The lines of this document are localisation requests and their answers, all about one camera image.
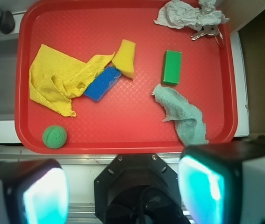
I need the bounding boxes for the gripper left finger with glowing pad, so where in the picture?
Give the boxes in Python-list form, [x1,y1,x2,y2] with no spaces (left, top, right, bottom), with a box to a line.
[0,159,70,224]

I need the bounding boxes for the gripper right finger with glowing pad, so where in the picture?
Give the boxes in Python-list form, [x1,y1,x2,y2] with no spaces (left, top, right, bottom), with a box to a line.
[178,140,265,224]

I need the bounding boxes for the blue sponge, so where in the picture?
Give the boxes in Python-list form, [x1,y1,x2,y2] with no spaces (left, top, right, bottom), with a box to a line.
[83,67,122,102]

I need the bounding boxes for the green rectangular sponge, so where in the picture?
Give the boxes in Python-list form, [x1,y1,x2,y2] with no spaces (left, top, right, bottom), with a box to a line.
[162,50,182,85]

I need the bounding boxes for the yellow sponge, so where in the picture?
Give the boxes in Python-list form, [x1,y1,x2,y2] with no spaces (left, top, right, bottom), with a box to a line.
[112,39,136,79]

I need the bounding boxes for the green ball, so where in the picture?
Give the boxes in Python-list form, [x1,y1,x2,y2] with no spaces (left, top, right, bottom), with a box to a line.
[42,125,67,149]

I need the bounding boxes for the teal woven cloth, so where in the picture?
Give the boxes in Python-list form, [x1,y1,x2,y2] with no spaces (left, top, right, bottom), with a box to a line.
[152,84,209,146]

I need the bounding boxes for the yellow woven cloth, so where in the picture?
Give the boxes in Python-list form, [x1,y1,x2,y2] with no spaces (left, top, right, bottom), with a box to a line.
[29,44,114,117]

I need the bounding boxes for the red plastic tray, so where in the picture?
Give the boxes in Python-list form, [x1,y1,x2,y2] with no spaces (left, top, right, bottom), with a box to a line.
[14,0,237,154]

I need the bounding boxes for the silver keys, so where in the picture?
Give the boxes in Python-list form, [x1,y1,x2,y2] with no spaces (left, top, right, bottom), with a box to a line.
[191,25,224,49]

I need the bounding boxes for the crumpled grey paper towel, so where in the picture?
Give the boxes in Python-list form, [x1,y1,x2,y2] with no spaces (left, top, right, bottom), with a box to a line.
[154,0,229,31]

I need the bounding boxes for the black octagonal mount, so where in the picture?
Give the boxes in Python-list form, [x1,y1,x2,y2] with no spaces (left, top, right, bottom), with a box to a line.
[94,154,190,224]

